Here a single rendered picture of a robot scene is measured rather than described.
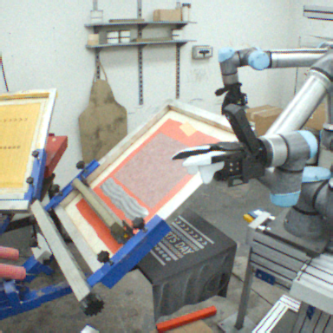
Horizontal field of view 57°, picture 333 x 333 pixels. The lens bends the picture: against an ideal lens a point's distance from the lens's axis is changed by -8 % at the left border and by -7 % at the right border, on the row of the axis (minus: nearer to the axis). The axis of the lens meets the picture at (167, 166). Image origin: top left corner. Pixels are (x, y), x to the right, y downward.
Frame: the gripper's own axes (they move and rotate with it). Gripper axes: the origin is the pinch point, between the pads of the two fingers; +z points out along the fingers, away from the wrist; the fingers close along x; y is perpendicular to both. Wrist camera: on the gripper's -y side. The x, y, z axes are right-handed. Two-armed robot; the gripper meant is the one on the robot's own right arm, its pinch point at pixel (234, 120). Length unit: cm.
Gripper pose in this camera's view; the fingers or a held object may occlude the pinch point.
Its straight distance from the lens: 160.7
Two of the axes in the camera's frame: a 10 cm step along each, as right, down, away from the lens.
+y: 5.5, 3.5, -7.6
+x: 8.0, -4.8, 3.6
